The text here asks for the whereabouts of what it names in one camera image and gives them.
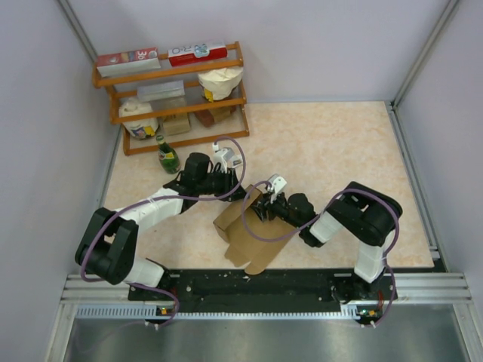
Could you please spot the red grey foil box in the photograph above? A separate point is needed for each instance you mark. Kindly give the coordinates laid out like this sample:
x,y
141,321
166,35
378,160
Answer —
x,y
128,62

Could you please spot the wooden shelf rack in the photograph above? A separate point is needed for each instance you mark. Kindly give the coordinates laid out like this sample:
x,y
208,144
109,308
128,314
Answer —
x,y
190,95

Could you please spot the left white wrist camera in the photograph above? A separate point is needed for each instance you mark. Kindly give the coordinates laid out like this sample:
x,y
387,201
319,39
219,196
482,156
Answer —
x,y
224,154

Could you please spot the tan cardboard packet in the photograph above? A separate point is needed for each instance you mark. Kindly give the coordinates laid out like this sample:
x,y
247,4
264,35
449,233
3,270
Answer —
x,y
176,123

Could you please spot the green glass bottle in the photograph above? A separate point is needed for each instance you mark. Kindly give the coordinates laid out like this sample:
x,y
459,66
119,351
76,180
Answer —
x,y
167,156

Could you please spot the aluminium front rail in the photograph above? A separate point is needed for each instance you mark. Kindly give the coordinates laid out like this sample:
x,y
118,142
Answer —
x,y
102,300

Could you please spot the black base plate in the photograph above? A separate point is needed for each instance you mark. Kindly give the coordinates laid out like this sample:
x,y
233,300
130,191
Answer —
x,y
292,290

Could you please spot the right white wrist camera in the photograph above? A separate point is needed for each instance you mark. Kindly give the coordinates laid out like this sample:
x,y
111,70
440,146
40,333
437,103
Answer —
x,y
276,184

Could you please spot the brown cardboard box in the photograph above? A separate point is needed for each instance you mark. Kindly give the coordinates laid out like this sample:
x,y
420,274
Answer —
x,y
251,244

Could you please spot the white paper bag upper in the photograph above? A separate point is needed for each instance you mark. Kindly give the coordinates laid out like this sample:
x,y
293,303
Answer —
x,y
218,84

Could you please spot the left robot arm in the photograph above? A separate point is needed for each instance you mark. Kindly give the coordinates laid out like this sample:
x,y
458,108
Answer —
x,y
108,248

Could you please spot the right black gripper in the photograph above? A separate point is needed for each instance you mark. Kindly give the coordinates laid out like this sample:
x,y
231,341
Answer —
x,y
266,204

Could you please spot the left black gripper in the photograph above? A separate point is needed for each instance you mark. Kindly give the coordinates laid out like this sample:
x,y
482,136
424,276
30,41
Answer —
x,y
232,190

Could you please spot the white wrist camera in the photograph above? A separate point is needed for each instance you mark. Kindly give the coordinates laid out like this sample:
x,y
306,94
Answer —
x,y
224,154
276,184

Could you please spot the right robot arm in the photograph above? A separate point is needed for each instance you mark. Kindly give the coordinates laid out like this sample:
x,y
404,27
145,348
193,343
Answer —
x,y
368,215

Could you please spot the red white wrap box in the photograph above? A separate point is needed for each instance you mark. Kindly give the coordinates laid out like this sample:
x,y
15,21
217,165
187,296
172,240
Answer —
x,y
197,53

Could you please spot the brown bread pieces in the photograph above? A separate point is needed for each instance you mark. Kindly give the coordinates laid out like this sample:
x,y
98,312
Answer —
x,y
210,117

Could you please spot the clear plastic box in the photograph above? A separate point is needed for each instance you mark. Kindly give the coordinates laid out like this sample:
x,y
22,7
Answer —
x,y
161,91

